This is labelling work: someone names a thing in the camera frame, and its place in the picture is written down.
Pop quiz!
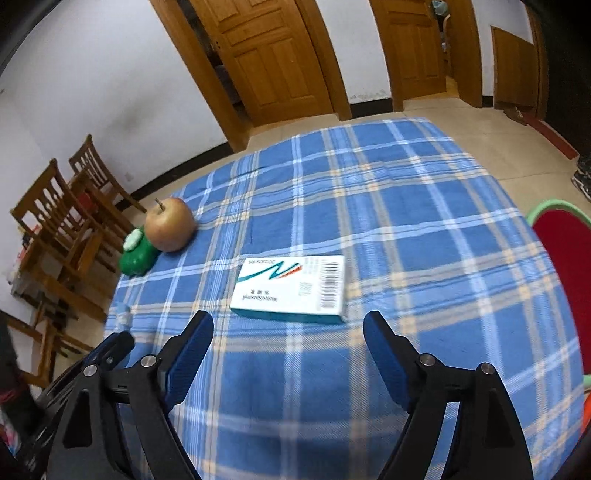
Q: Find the red door mat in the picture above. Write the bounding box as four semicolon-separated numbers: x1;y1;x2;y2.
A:
526;113;580;158

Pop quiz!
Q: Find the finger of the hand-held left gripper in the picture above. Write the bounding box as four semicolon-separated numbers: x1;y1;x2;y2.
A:
85;330;136;370

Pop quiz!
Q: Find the red basin with green rim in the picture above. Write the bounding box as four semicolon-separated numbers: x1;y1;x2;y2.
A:
525;199;591;402

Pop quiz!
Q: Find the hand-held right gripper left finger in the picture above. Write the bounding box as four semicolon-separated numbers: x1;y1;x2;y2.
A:
46;310;214;480

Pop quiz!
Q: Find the wooden chair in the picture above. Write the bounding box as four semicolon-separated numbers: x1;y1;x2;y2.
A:
11;159;121;324
0;309;95;391
69;135;148;217

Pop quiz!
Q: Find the white and teal medicine box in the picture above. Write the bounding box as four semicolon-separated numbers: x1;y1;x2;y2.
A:
229;255;347;324

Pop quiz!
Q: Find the wooden shoe cabinet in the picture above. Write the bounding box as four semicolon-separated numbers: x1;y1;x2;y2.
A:
490;25;548;112

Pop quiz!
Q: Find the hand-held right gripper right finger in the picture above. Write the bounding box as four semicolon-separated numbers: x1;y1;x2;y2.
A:
363;310;536;480

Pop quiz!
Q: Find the apple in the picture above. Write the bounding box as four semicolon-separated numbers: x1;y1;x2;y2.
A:
144;198;195;253

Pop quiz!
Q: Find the clear plastic wrapper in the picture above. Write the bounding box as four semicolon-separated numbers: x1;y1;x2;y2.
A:
113;302;134;330

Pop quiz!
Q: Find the blue plaid tablecloth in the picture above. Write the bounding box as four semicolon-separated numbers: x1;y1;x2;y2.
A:
104;117;585;480

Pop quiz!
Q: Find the open wooden door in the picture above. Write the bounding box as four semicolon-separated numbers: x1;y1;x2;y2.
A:
369;0;483;112

